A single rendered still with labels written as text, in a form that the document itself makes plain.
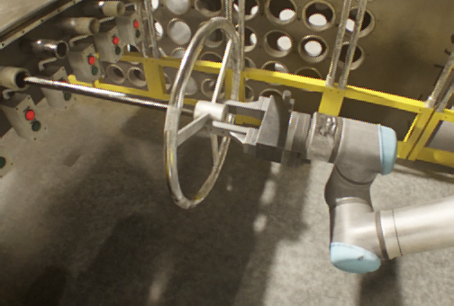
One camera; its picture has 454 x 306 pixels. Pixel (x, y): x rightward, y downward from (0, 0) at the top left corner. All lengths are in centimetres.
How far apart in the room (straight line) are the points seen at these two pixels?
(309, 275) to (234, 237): 38
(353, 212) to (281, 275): 80
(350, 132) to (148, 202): 118
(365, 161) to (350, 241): 14
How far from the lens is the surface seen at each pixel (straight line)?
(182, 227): 142
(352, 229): 56
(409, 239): 55
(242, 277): 131
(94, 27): 117
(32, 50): 110
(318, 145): 53
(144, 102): 64
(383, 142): 55
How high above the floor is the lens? 125
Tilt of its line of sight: 45 degrees down
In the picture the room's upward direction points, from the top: 1 degrees counter-clockwise
